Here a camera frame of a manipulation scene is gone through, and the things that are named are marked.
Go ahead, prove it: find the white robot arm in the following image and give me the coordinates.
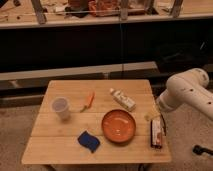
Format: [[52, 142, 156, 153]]
[[145, 68, 213, 121]]

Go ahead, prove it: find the white bottle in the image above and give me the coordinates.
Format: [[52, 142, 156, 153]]
[[110, 88, 136, 111]]

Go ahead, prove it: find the orange bowl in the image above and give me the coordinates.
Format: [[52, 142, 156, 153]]
[[101, 109, 136, 143]]

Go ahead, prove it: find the black object on floor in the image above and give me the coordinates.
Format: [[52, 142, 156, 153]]
[[193, 145, 213, 156]]

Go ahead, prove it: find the orange carrot toy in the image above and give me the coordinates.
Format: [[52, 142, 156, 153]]
[[80, 92, 95, 112]]

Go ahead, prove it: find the blue sponge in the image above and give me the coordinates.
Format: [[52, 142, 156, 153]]
[[78, 131, 100, 153]]

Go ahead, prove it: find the wooden table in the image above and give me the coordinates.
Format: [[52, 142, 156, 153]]
[[22, 80, 171, 165]]

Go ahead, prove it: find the translucent plastic cup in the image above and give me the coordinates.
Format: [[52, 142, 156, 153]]
[[51, 97, 70, 120]]

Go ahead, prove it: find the black cable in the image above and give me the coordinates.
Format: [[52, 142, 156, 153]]
[[159, 113, 168, 136]]

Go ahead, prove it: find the wooden shelf frame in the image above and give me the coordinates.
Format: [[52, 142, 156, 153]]
[[0, 0, 213, 29]]

